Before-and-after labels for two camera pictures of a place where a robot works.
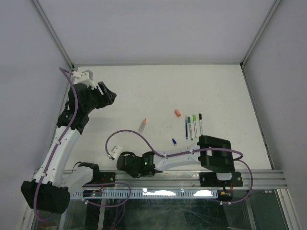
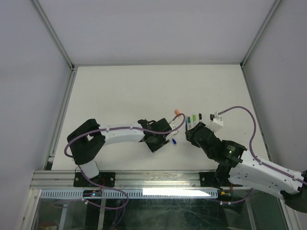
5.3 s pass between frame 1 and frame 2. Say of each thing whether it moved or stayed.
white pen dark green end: stayed
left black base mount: stayed
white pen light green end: stayed
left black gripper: moved
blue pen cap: stayed
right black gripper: moved
